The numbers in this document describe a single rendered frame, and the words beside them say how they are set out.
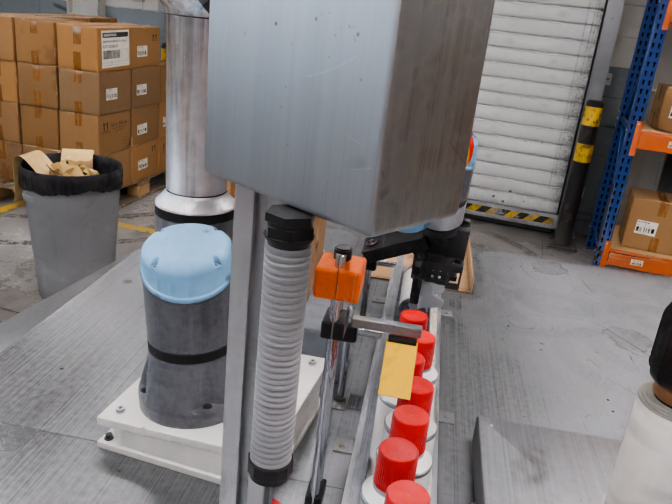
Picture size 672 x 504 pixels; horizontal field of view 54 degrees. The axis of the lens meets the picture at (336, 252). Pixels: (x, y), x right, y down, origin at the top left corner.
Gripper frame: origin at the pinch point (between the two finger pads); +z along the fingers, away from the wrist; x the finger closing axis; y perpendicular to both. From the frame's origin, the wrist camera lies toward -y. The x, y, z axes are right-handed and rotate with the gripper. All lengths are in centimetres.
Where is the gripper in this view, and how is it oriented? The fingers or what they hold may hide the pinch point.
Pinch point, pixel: (411, 305)
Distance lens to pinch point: 119.2
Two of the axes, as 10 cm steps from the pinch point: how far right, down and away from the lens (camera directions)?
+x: 1.8, -6.3, 7.5
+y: 9.8, 1.5, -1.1
